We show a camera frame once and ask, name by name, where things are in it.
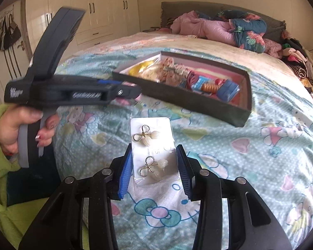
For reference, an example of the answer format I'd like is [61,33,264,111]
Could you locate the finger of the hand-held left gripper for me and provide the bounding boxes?
[104,85,143,103]
[95,79,126,87]

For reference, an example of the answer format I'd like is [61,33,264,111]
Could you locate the cream wardrobe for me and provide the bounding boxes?
[26,0,141,47]

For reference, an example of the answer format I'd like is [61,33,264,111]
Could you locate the person's left forearm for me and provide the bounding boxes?
[0,104,23,183]

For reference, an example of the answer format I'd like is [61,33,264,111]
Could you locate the orange spiral hair tie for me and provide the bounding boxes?
[202,82,220,95]

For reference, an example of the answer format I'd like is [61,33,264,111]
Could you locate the small blue box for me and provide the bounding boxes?
[216,79,240,101]

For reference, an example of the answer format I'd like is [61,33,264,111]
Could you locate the dark cloth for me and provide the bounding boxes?
[6,141,62,206]

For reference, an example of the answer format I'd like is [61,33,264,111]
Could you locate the maroon hair claw clip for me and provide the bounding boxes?
[186,73,199,91]

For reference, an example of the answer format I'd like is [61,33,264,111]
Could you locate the beige bedspread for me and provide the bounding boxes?
[76,31,305,84]

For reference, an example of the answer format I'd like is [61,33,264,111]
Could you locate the hanging bags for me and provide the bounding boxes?
[0,13,22,51]

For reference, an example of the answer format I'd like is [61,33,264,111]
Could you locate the green fleece clothing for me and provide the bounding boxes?
[0,182,49,249]

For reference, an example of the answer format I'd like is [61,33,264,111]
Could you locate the yellow packet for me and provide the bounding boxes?
[129,61,157,78]

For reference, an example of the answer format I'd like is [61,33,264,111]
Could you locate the person's left hand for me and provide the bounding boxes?
[0,105,60,157]

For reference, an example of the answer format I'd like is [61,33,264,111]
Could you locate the light blue packet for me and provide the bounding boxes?
[192,75,210,92]

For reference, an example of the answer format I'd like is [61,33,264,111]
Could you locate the pile of clothes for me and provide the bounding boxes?
[280,38,313,102]

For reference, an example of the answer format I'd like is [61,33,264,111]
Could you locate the pink clothes bundle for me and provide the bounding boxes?
[169,10,283,58]

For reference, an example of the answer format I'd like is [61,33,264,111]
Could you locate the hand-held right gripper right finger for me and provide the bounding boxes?
[175,144,293,250]

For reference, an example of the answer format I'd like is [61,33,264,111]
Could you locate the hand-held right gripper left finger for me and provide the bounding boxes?
[18,150,133,250]

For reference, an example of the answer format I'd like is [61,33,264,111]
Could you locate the bow pearl earrings card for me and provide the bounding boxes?
[130,117,186,197]

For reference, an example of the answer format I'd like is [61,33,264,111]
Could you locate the pink sheer hair bow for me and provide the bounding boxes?
[143,54,189,85]

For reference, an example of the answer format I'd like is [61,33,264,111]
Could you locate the grey headboard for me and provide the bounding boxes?
[160,1,286,42]

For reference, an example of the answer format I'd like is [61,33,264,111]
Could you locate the dark cardboard box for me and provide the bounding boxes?
[112,51,251,128]

